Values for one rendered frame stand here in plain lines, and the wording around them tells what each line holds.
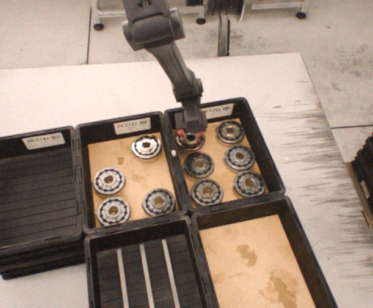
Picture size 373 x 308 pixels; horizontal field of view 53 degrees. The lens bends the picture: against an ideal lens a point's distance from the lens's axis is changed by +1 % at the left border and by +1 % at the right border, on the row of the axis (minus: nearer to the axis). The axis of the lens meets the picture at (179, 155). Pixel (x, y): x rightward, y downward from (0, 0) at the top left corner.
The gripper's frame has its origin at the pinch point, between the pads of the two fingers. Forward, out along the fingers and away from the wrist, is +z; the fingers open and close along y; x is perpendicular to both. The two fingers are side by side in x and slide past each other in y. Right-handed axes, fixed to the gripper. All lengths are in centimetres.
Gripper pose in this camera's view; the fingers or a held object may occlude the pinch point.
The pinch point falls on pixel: (190, 135)
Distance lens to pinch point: 128.6
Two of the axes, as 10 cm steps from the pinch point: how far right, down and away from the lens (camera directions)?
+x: -1.0, -8.3, 5.4
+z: 0.1, 5.5, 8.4
